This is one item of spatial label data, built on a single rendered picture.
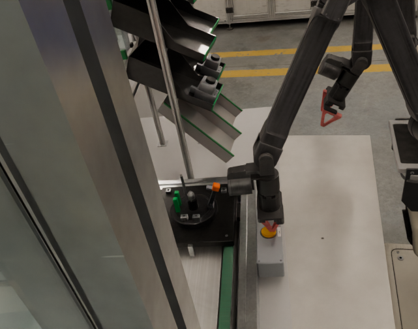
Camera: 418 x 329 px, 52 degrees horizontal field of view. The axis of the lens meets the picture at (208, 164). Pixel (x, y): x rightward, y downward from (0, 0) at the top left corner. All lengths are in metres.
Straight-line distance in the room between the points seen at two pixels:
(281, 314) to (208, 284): 0.20
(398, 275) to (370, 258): 0.73
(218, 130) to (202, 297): 0.59
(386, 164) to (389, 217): 0.48
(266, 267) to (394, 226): 1.52
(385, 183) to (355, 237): 1.53
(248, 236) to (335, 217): 0.32
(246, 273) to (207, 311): 0.14
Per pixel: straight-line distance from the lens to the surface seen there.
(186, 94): 1.29
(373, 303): 1.20
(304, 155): 1.62
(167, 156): 1.71
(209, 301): 1.13
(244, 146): 1.68
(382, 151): 3.09
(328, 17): 0.92
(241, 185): 1.04
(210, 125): 1.46
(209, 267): 1.20
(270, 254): 1.15
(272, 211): 1.10
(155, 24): 1.19
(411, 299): 1.94
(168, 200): 1.34
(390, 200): 2.73
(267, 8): 5.13
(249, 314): 1.05
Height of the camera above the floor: 1.84
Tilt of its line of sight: 37 degrees down
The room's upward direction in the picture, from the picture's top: 11 degrees counter-clockwise
